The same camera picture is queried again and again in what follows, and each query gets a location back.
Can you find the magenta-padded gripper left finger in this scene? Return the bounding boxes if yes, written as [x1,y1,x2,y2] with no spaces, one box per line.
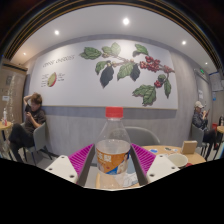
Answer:
[44,143,98,187]

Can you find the small clear bottle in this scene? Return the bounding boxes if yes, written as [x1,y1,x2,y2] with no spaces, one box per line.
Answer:
[2,107,8,127]

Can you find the small brown cardboard box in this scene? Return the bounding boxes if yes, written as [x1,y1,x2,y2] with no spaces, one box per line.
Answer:
[180,140,198,155]

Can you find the person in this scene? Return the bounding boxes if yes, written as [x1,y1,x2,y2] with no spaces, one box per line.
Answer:
[8,92,48,163]
[191,100,218,158]

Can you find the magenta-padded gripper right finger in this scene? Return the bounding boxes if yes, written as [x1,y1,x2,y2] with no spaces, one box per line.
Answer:
[129,143,181,186]

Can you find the light wooden door panel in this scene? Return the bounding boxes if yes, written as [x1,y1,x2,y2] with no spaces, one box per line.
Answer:
[0,63,28,124]

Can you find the white wall notice board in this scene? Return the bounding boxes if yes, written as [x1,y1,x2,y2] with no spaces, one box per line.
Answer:
[209,71,224,93]

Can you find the round ceiling spotlights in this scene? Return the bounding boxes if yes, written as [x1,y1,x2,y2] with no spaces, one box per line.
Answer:
[21,17,188,58]

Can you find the grey shell chair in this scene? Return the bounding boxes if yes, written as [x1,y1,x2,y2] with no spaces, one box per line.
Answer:
[124,126,162,147]
[190,123,208,156]
[23,121,54,164]

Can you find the clear red-capped drink bottle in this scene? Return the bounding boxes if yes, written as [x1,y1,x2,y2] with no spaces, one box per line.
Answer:
[94,106,133,190]

